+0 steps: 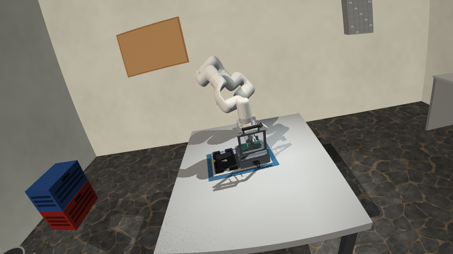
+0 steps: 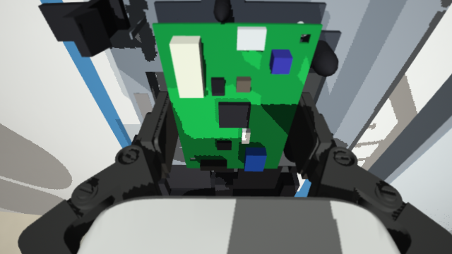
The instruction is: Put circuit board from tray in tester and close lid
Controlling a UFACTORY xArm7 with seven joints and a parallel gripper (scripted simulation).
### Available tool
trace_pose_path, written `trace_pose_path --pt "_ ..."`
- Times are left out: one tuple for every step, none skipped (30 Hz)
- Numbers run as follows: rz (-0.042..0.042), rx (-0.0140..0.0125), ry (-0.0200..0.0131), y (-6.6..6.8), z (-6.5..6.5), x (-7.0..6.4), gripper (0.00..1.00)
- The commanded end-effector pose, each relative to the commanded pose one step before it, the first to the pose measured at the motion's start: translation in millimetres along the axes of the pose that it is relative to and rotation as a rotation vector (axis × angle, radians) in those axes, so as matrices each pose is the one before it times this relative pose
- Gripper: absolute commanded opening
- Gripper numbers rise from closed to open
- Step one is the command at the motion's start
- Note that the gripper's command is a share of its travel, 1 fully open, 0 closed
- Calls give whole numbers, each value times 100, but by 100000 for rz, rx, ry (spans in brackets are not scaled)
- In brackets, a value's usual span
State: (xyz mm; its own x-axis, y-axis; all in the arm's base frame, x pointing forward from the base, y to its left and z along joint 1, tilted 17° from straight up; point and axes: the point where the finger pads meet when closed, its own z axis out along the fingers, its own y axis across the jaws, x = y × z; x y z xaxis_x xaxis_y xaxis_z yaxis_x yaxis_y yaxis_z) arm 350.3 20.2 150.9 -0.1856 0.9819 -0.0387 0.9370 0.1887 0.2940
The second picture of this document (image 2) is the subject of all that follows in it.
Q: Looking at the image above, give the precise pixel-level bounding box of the green circuit board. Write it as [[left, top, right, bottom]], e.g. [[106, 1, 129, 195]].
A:
[[152, 23, 323, 171]]

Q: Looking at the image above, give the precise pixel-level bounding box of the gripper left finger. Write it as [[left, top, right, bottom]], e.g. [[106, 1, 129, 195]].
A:
[[18, 91, 179, 254]]

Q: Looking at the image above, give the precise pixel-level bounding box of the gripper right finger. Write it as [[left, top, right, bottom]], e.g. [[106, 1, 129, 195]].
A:
[[288, 92, 452, 254]]

